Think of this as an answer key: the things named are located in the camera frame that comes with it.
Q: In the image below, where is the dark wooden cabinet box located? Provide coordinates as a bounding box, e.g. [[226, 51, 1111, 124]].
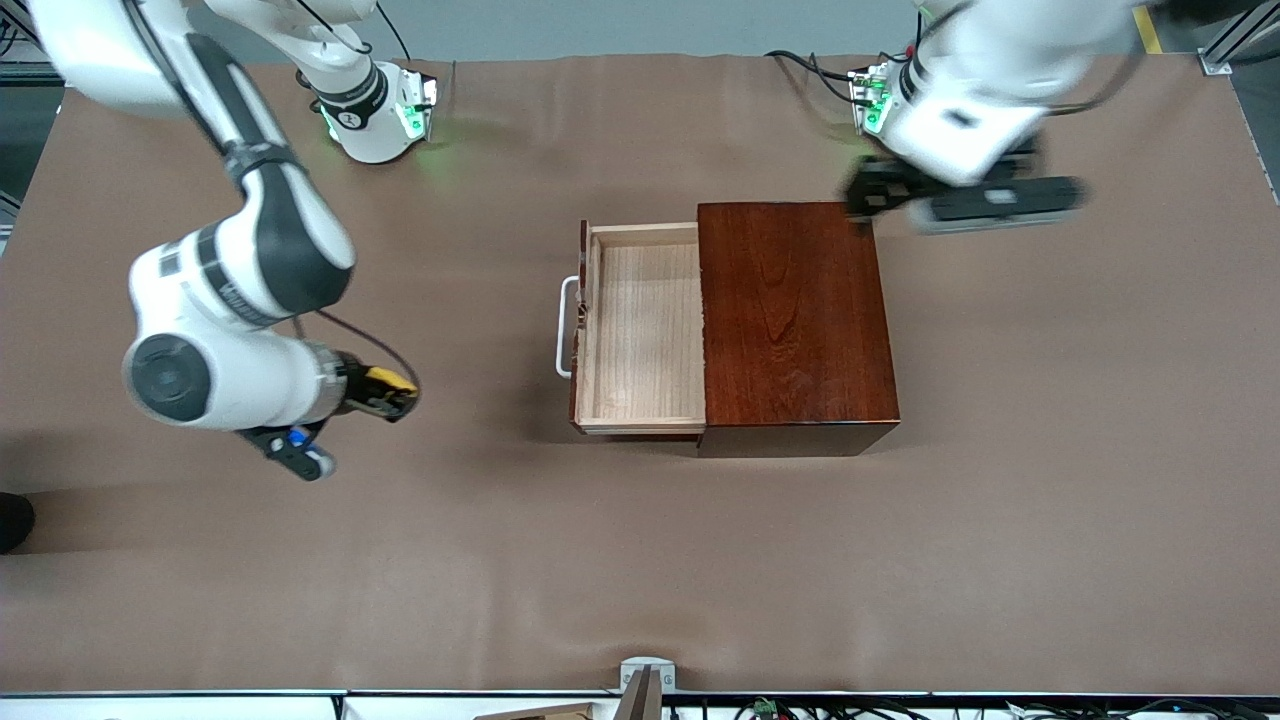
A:
[[696, 201, 901, 459]]

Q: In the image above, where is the brown table cover sheet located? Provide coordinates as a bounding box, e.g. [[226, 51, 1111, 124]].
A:
[[0, 52, 1280, 696]]

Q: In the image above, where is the aluminium profile bar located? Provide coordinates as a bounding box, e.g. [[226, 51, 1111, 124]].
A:
[[1198, 0, 1280, 77]]

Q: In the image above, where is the grey metal table clamp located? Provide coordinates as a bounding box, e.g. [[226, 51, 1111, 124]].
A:
[[620, 656, 677, 693]]

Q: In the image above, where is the right arm black gripper cable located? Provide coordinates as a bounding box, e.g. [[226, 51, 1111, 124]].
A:
[[293, 308, 422, 403]]

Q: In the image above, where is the arm black gripper cable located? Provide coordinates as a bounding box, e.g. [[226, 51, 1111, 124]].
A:
[[293, 308, 422, 403], [1040, 30, 1146, 119]]

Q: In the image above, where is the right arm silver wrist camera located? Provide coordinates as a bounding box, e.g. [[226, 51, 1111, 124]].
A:
[[238, 423, 338, 484]]

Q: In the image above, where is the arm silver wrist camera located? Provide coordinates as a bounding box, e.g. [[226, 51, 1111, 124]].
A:
[[910, 175, 1089, 237], [238, 423, 338, 484]]

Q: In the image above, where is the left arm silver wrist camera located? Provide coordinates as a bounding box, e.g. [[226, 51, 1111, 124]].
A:
[[910, 175, 1089, 237]]

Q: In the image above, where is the left arm base black cable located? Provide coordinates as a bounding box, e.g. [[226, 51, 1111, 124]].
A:
[[765, 50, 873, 106]]

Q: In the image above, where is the arm base black cable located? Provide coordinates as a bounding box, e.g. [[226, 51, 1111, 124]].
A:
[[375, 0, 421, 61], [765, 50, 873, 106]]

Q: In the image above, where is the left arm black gripper cable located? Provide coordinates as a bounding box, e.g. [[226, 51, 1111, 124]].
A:
[[1040, 30, 1146, 119]]

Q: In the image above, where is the right arm base black cable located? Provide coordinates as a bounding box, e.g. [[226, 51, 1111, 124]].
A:
[[375, 0, 421, 61]]

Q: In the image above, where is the white table edge rail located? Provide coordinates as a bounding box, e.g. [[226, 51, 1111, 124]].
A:
[[0, 690, 1280, 720]]

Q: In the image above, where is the aluminium frame with struts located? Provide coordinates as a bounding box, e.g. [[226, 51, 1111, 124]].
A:
[[0, 0, 61, 86]]

